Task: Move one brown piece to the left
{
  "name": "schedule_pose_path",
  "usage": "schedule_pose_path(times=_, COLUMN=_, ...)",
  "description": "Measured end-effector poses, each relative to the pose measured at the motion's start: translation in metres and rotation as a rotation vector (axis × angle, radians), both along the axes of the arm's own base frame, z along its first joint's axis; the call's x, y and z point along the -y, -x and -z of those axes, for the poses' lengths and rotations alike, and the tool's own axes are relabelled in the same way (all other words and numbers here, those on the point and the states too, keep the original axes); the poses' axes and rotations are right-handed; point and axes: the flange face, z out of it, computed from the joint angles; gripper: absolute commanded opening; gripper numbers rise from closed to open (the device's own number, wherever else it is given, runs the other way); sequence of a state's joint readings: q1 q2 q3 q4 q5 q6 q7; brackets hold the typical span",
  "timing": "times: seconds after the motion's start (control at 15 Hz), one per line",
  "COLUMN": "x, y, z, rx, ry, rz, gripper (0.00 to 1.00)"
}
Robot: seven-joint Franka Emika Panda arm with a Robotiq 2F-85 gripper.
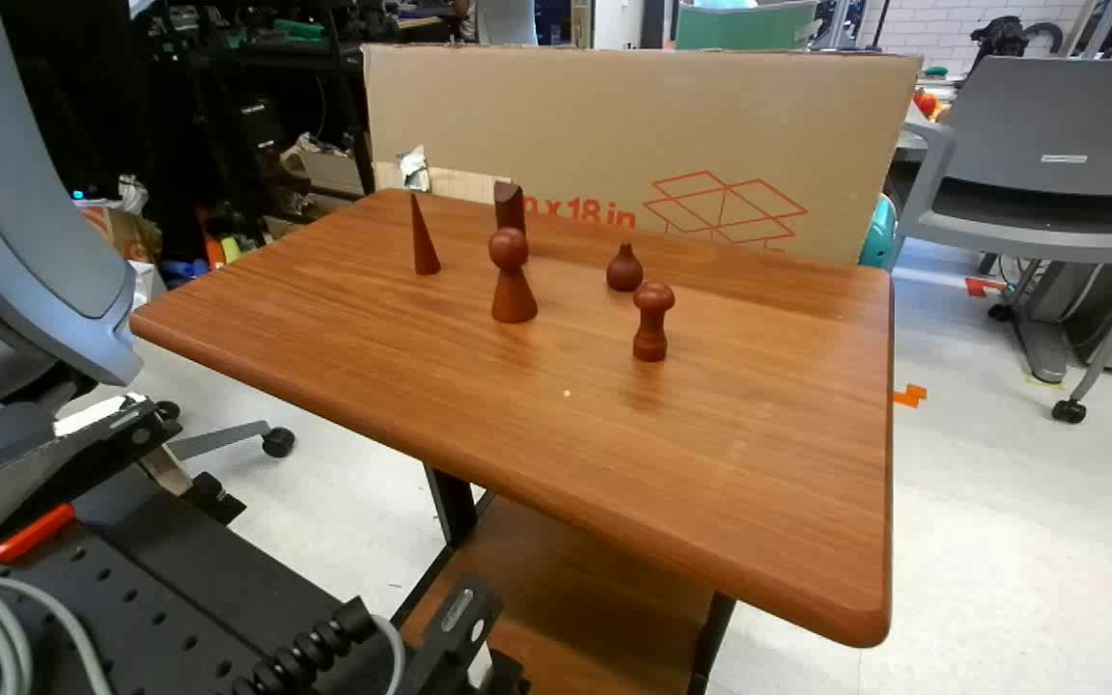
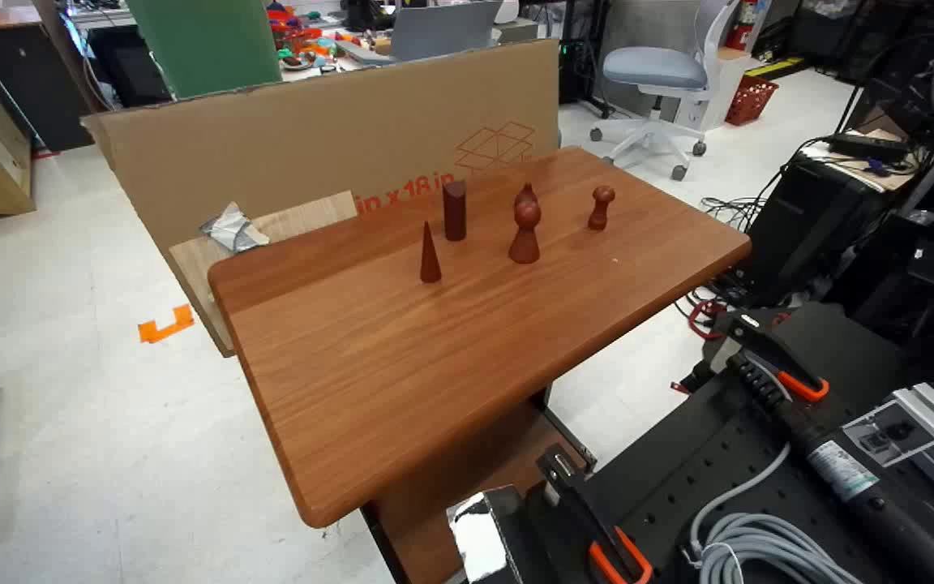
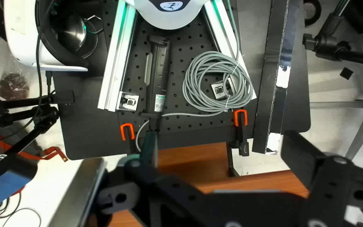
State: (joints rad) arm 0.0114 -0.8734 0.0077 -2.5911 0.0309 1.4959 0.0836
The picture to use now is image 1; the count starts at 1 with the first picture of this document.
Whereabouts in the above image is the green board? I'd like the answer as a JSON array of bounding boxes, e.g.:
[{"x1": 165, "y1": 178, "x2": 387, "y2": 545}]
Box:
[{"x1": 677, "y1": 0, "x2": 815, "y2": 53}]

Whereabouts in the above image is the grey chair at left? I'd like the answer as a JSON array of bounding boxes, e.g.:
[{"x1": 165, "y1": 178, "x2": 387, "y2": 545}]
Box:
[{"x1": 0, "y1": 0, "x2": 302, "y2": 497}]

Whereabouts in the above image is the brown ball-top pawn piece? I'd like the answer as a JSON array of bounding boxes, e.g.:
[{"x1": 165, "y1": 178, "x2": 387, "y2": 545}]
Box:
[{"x1": 492, "y1": 230, "x2": 537, "y2": 325}]

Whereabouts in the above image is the grey office chair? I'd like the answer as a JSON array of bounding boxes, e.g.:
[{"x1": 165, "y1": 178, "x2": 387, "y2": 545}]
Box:
[{"x1": 900, "y1": 53, "x2": 1112, "y2": 424}]

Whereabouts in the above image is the large cardboard box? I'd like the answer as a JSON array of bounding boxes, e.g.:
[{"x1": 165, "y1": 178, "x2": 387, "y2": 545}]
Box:
[{"x1": 364, "y1": 48, "x2": 920, "y2": 268}]

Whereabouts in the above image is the brown slanted cylinder piece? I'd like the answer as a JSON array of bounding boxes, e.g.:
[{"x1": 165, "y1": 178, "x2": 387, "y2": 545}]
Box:
[{"x1": 495, "y1": 182, "x2": 525, "y2": 236}]

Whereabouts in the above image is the small brown teardrop piece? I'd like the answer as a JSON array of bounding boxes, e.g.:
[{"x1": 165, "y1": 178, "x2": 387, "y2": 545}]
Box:
[{"x1": 606, "y1": 244, "x2": 643, "y2": 293}]

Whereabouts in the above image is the wooden table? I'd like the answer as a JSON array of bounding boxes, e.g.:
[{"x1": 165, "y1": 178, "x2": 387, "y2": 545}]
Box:
[{"x1": 136, "y1": 192, "x2": 893, "y2": 695}]

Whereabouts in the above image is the brown mushroom-top peg piece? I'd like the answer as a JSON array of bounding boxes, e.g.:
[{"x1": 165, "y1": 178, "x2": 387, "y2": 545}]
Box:
[{"x1": 634, "y1": 281, "x2": 677, "y2": 362}]

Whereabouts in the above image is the orange-handled clamp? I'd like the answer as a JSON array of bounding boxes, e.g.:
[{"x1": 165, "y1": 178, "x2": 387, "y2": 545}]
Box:
[{"x1": 0, "y1": 501, "x2": 76, "y2": 565}]

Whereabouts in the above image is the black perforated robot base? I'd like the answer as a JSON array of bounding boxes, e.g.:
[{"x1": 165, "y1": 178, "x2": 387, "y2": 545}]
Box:
[{"x1": 0, "y1": 398, "x2": 508, "y2": 695}]

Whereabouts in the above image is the brown wooden cone piece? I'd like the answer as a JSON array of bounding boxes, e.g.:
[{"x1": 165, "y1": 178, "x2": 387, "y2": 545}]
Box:
[{"x1": 409, "y1": 192, "x2": 441, "y2": 276}]

